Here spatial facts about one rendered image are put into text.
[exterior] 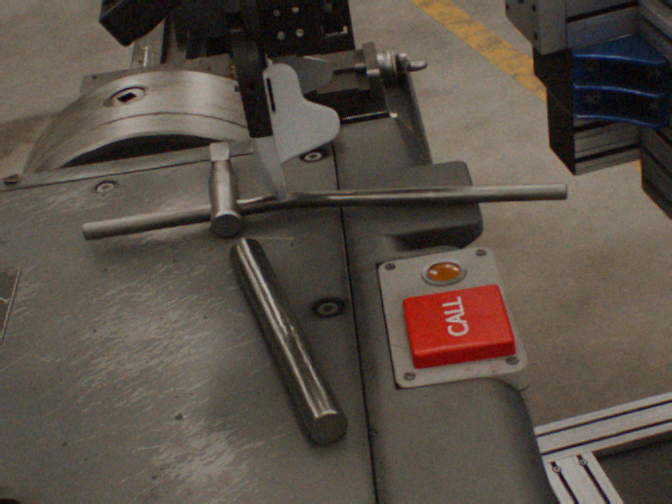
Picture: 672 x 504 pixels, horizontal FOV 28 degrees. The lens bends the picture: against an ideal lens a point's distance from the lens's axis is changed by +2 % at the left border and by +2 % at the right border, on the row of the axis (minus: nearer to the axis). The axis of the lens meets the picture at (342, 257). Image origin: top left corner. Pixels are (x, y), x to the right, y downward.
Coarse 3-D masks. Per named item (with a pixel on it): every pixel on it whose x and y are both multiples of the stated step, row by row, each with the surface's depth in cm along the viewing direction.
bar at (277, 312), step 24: (240, 240) 87; (240, 264) 85; (264, 264) 84; (264, 288) 82; (264, 312) 80; (288, 312) 79; (288, 336) 77; (288, 360) 75; (312, 360) 75; (288, 384) 75; (312, 384) 73; (312, 408) 71; (336, 408) 71; (312, 432) 71; (336, 432) 71
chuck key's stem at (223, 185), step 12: (216, 144) 100; (216, 156) 98; (228, 156) 98; (216, 168) 97; (228, 168) 97; (216, 180) 94; (228, 180) 94; (216, 192) 93; (228, 192) 93; (216, 204) 92; (228, 204) 91; (216, 216) 91; (228, 216) 91; (240, 216) 91; (216, 228) 91; (228, 228) 91; (240, 228) 91
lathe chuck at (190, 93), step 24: (168, 72) 122; (192, 72) 122; (96, 96) 121; (144, 96) 118; (168, 96) 117; (192, 96) 118; (216, 96) 119; (240, 96) 120; (72, 120) 119; (96, 120) 116; (240, 120) 116; (48, 144) 119; (24, 168) 123
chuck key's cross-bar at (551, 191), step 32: (320, 192) 92; (352, 192) 92; (384, 192) 91; (416, 192) 91; (448, 192) 90; (480, 192) 90; (512, 192) 89; (544, 192) 89; (96, 224) 92; (128, 224) 92; (160, 224) 92; (192, 224) 93
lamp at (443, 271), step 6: (438, 264) 84; (444, 264) 84; (450, 264) 84; (432, 270) 84; (438, 270) 84; (444, 270) 84; (450, 270) 83; (456, 270) 83; (432, 276) 83; (438, 276) 83; (444, 276) 83; (450, 276) 83; (456, 276) 83
